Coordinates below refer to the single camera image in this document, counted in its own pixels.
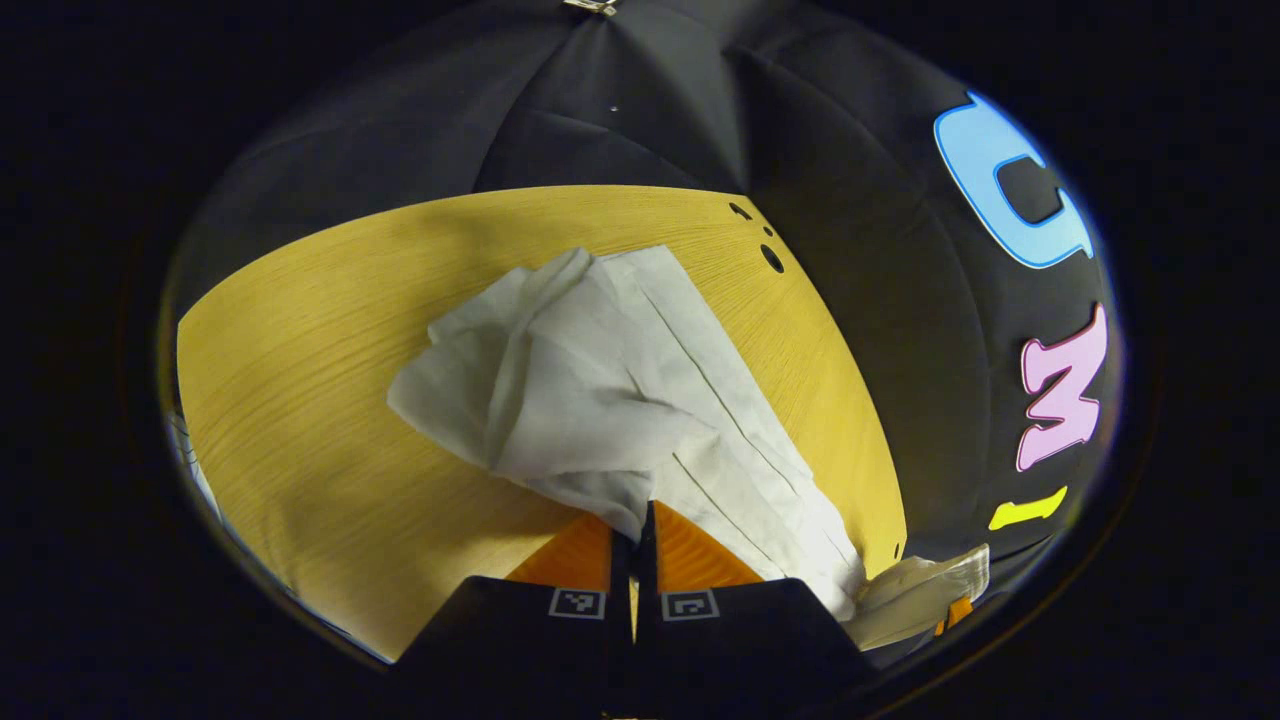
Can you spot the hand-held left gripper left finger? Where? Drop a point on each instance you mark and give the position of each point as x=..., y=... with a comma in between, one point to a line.
x=620, y=620

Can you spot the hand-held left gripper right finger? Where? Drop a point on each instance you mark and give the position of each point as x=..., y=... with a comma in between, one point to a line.
x=648, y=640

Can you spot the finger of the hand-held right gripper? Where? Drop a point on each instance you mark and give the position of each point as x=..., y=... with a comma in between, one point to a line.
x=955, y=612

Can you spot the white jeans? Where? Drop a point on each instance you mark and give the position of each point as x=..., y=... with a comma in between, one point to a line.
x=600, y=380

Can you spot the black backdrop cloth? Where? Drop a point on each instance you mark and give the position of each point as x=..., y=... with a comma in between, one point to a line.
x=620, y=100

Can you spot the silver metal clip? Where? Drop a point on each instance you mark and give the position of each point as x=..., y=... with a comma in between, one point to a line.
x=590, y=5

